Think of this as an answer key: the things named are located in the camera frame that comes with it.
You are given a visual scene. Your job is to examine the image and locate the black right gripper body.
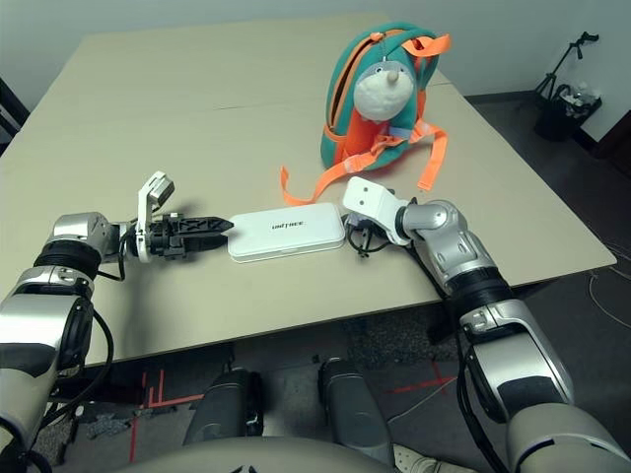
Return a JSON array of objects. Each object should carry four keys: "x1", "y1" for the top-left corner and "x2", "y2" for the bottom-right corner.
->
[{"x1": 344, "y1": 216, "x2": 390, "y2": 258}]

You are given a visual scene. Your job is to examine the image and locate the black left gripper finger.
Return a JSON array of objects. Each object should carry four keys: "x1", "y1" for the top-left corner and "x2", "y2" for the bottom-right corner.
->
[
  {"x1": 182, "y1": 232, "x2": 229, "y2": 253},
  {"x1": 179, "y1": 215, "x2": 234, "y2": 237}
]

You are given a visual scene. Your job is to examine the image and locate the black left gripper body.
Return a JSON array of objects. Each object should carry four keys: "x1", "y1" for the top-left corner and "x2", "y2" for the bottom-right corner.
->
[{"x1": 128, "y1": 212, "x2": 186, "y2": 262}]

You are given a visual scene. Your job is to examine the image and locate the white plastic pencil case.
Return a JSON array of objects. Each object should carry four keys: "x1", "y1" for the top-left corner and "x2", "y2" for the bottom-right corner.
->
[{"x1": 227, "y1": 201, "x2": 346, "y2": 264}]

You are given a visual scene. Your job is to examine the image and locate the teal and orange backpack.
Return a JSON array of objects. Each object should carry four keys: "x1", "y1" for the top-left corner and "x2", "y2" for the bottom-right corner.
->
[{"x1": 279, "y1": 20, "x2": 453, "y2": 207}]

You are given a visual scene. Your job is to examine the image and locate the dark speckled floor mat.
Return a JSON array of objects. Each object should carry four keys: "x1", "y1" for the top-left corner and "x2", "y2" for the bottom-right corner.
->
[{"x1": 344, "y1": 295, "x2": 494, "y2": 371}]

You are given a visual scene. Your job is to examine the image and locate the black table leg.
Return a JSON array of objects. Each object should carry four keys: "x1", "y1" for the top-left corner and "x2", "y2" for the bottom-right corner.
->
[{"x1": 426, "y1": 293, "x2": 464, "y2": 346}]

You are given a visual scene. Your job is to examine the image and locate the white grey plush penguin charm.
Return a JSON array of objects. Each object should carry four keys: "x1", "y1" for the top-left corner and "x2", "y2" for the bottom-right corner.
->
[{"x1": 354, "y1": 58, "x2": 415, "y2": 123}]

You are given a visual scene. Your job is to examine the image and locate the red floor tape lines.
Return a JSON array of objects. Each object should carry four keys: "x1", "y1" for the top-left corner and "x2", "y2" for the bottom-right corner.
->
[{"x1": 128, "y1": 369, "x2": 204, "y2": 462}]

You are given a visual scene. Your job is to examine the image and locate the grey left robot leg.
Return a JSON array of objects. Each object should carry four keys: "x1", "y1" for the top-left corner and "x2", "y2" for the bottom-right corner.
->
[{"x1": 181, "y1": 368, "x2": 265, "y2": 444}]

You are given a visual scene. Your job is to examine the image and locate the grey robot leg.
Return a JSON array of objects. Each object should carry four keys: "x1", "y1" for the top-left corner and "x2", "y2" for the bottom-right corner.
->
[
  {"x1": 317, "y1": 358, "x2": 395, "y2": 464},
  {"x1": 181, "y1": 368, "x2": 265, "y2": 444}
]

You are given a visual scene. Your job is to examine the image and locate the grey right robot leg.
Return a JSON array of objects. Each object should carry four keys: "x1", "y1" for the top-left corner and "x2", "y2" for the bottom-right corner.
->
[{"x1": 317, "y1": 358, "x2": 395, "y2": 464}]

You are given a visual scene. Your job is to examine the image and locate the beige robot torso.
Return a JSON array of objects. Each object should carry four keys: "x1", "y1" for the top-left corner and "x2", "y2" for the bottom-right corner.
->
[{"x1": 117, "y1": 438, "x2": 395, "y2": 473}]

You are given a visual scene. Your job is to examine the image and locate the black trash bin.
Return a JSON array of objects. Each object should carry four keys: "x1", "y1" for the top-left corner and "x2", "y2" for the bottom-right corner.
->
[{"x1": 534, "y1": 84, "x2": 603, "y2": 143}]

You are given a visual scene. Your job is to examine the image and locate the white sneaker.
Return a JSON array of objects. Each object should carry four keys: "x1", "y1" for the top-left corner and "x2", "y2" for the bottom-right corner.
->
[{"x1": 391, "y1": 442, "x2": 474, "y2": 473}]

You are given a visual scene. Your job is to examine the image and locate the black tripod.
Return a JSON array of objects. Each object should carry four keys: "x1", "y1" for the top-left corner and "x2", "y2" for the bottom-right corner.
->
[{"x1": 534, "y1": 32, "x2": 600, "y2": 100}]

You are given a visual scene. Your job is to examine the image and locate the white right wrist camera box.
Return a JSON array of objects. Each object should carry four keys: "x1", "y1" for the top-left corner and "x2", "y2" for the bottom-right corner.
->
[{"x1": 341, "y1": 175, "x2": 411, "y2": 247}]

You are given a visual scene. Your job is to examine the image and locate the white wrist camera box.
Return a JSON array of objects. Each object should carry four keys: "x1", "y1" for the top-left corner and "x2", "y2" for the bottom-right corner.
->
[
  {"x1": 341, "y1": 175, "x2": 411, "y2": 247},
  {"x1": 136, "y1": 170, "x2": 176, "y2": 262}
]

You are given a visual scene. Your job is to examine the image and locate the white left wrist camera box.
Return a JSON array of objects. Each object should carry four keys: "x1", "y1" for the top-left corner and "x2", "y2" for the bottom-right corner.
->
[{"x1": 136, "y1": 170, "x2": 176, "y2": 262}]

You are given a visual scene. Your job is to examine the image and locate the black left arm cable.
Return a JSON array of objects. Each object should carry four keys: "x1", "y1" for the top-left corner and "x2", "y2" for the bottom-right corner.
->
[{"x1": 29, "y1": 224, "x2": 139, "y2": 444}]

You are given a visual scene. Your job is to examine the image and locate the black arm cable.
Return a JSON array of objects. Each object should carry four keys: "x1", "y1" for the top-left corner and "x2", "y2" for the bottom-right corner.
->
[
  {"x1": 454, "y1": 329, "x2": 514, "y2": 473},
  {"x1": 29, "y1": 224, "x2": 139, "y2": 444}
]

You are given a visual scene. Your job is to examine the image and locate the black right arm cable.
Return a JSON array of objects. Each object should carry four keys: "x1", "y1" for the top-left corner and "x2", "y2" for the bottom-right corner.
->
[{"x1": 454, "y1": 329, "x2": 514, "y2": 473}]

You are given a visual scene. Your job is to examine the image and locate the black metal desk frame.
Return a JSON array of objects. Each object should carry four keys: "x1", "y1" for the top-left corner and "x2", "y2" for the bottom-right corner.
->
[{"x1": 0, "y1": 76, "x2": 31, "y2": 154}]

